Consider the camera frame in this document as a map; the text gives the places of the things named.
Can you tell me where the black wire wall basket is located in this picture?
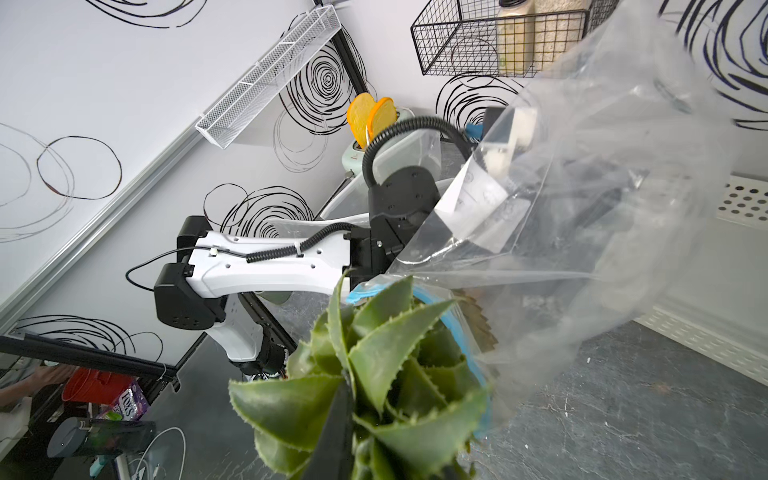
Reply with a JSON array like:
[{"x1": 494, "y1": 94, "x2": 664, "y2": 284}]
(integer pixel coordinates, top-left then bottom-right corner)
[{"x1": 410, "y1": 0, "x2": 618, "y2": 78}]

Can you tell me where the left yellow toast slice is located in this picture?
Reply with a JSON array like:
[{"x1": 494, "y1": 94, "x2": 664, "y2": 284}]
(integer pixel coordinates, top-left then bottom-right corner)
[{"x1": 346, "y1": 92, "x2": 376, "y2": 150}]

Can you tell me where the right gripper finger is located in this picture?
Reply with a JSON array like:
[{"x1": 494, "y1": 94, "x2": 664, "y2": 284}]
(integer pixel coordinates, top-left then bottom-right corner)
[{"x1": 301, "y1": 380, "x2": 355, "y2": 480}]

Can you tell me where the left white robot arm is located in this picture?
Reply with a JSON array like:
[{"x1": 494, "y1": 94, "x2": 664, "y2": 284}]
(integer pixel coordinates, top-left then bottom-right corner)
[{"x1": 150, "y1": 116, "x2": 474, "y2": 380}]

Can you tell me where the yellow toast slice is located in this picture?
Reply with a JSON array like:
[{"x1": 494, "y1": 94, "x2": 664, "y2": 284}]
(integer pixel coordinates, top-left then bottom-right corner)
[
  {"x1": 366, "y1": 97, "x2": 398, "y2": 143},
  {"x1": 346, "y1": 92, "x2": 376, "y2": 150}
]

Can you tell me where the white mesh wall shelf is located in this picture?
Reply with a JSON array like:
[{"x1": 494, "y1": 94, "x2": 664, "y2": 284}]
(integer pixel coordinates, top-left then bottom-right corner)
[{"x1": 195, "y1": 5, "x2": 341, "y2": 149}]

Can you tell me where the white-lid spice jar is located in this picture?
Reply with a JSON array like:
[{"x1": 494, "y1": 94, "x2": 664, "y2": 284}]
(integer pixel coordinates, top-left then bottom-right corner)
[{"x1": 533, "y1": 0, "x2": 591, "y2": 72}]

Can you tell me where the red bucket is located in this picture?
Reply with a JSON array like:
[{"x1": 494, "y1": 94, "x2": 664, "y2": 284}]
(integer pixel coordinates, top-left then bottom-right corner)
[{"x1": 61, "y1": 368, "x2": 135, "y2": 405}]

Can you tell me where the right yellow toast slice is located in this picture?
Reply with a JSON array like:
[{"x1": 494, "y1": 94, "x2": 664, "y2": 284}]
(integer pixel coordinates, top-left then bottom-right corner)
[{"x1": 366, "y1": 97, "x2": 398, "y2": 143}]

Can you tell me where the mint green toaster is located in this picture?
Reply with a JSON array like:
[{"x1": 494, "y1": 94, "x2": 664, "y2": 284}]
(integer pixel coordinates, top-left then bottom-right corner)
[{"x1": 341, "y1": 107, "x2": 415, "y2": 176}]

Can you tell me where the dark-lid spice jar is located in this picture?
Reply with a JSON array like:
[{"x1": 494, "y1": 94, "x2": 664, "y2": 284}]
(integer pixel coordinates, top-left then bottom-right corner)
[{"x1": 496, "y1": 0, "x2": 535, "y2": 76}]

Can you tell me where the cream perforated plastic basket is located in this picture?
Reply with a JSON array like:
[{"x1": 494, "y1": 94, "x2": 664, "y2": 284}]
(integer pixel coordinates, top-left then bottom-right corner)
[{"x1": 636, "y1": 176, "x2": 767, "y2": 385}]

